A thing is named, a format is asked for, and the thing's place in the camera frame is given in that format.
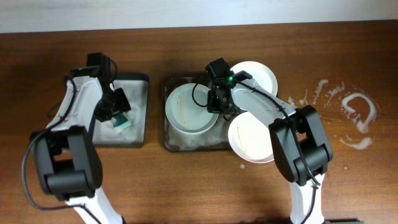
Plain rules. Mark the left black soapy tray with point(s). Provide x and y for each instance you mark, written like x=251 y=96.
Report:
x=136 y=88

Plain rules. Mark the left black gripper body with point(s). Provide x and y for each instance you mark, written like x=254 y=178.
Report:
x=115 y=106

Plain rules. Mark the white plate with red stain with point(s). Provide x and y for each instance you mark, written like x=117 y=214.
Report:
x=250 y=139

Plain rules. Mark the right black soapy tray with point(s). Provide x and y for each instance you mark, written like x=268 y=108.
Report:
x=174 y=140

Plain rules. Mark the black soapy tray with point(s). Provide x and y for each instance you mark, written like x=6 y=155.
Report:
x=174 y=140
x=136 y=88

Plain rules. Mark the green yellow sponge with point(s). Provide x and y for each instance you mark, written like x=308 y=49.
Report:
x=120 y=121

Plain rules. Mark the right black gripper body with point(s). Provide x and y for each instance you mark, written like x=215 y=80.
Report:
x=216 y=104

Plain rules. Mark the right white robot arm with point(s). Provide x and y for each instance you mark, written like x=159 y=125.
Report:
x=300 y=146

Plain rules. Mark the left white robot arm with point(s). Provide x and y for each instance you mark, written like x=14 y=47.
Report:
x=65 y=157

